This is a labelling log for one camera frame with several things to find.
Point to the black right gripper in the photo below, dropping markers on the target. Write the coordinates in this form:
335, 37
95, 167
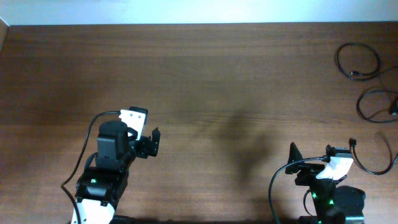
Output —
306, 168

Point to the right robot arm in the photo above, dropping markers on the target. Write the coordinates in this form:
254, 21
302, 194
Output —
334, 203

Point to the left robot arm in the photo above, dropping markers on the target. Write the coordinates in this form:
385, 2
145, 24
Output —
104, 178

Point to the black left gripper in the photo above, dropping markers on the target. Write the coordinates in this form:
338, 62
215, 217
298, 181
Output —
146, 149

